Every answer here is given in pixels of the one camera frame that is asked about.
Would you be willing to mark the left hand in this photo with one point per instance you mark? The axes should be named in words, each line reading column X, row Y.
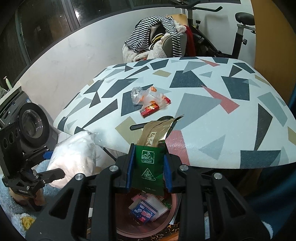
column 27, row 189

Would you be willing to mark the grey washing machine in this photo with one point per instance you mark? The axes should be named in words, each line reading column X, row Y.
column 35, row 129

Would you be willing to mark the clear plastic bag white stuffing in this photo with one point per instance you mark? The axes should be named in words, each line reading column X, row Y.
column 76, row 154

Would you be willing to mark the dark window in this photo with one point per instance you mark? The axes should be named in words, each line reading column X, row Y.
column 30, row 28

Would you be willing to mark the round copper trash bin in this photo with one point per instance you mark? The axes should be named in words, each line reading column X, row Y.
column 128, row 226

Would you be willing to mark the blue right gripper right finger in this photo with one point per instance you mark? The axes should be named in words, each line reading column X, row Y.
column 167, row 173

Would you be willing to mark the wooden door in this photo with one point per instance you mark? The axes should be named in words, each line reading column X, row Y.
column 275, row 47

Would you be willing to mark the blue ice cream carton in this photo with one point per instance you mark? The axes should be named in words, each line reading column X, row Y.
column 142, row 211

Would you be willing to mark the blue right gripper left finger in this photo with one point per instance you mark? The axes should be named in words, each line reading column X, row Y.
column 129, row 172

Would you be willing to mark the black exercise bike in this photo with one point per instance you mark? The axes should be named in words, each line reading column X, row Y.
column 221, row 27

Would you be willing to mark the red candy wrapper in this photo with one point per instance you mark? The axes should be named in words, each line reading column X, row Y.
column 150, row 109

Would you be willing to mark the orange white snack wrapper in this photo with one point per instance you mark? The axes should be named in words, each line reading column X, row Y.
column 153, row 96

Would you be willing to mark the gold green foil packet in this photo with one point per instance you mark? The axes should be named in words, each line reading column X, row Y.
column 149, row 156

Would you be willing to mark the chair piled with clothes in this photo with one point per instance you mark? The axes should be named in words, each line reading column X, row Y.
column 163, row 49

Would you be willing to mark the crumpled clear wrapper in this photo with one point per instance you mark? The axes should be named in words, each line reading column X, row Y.
column 136, row 95

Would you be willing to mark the striped shirt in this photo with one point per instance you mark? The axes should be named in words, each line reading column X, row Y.
column 150, row 30

